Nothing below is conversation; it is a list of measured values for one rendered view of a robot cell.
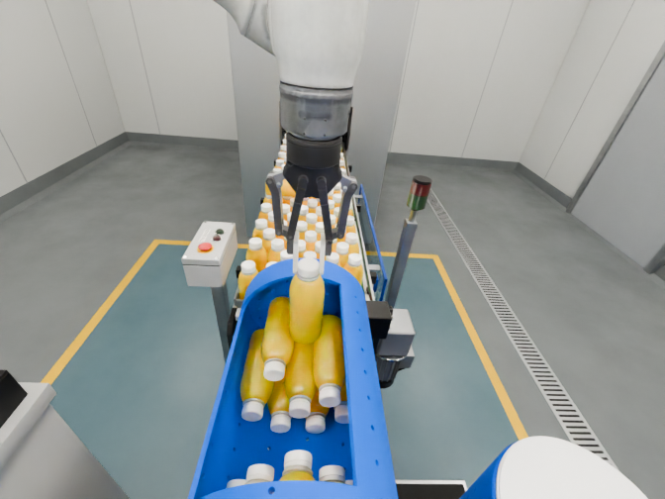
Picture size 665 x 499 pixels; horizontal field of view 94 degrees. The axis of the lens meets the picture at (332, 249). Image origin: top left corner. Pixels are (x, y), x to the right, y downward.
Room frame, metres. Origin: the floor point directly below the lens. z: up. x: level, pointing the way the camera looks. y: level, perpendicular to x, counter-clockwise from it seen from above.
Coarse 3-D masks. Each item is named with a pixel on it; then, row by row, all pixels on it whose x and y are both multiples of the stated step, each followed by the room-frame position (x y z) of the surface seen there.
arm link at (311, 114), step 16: (288, 96) 0.39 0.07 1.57; (304, 96) 0.38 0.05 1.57; (320, 96) 0.38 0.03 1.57; (336, 96) 0.39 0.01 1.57; (288, 112) 0.39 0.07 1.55; (304, 112) 0.38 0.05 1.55; (320, 112) 0.38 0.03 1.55; (336, 112) 0.39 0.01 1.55; (288, 128) 0.39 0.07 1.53; (304, 128) 0.38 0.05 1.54; (320, 128) 0.38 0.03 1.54; (336, 128) 0.39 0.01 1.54
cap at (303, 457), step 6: (294, 450) 0.19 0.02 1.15; (300, 450) 0.19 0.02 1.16; (306, 450) 0.19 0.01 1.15; (288, 456) 0.18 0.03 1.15; (294, 456) 0.18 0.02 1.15; (300, 456) 0.18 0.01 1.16; (306, 456) 0.18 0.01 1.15; (288, 462) 0.17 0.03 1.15; (294, 462) 0.17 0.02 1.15; (300, 462) 0.17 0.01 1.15; (306, 462) 0.18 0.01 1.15
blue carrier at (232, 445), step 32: (256, 288) 0.46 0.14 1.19; (288, 288) 0.52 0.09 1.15; (352, 288) 0.49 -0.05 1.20; (256, 320) 0.51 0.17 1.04; (352, 320) 0.39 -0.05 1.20; (352, 352) 0.32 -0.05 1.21; (224, 384) 0.29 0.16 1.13; (352, 384) 0.26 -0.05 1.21; (224, 416) 0.27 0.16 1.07; (352, 416) 0.21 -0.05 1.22; (384, 416) 0.26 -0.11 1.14; (224, 448) 0.23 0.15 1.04; (256, 448) 0.25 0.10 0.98; (288, 448) 0.27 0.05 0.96; (320, 448) 0.27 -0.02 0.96; (352, 448) 0.18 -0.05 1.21; (384, 448) 0.20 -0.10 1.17; (224, 480) 0.19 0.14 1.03; (288, 480) 0.13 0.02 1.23; (384, 480) 0.15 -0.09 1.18
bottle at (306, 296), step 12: (300, 276) 0.41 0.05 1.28; (300, 288) 0.40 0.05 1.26; (312, 288) 0.40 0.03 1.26; (324, 288) 0.42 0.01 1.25; (300, 300) 0.39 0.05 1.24; (312, 300) 0.40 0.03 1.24; (324, 300) 0.42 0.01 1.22; (300, 312) 0.39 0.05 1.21; (312, 312) 0.40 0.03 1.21; (300, 324) 0.39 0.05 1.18; (312, 324) 0.40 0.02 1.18; (300, 336) 0.39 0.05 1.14; (312, 336) 0.40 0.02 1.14
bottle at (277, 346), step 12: (276, 300) 0.50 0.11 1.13; (288, 300) 0.50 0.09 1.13; (276, 312) 0.46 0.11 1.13; (288, 312) 0.47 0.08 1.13; (276, 324) 0.43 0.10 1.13; (288, 324) 0.43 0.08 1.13; (264, 336) 0.41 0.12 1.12; (276, 336) 0.40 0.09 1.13; (288, 336) 0.41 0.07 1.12; (264, 348) 0.38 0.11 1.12; (276, 348) 0.37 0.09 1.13; (288, 348) 0.38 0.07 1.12; (264, 360) 0.36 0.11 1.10; (276, 360) 0.35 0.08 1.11; (288, 360) 0.37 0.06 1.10
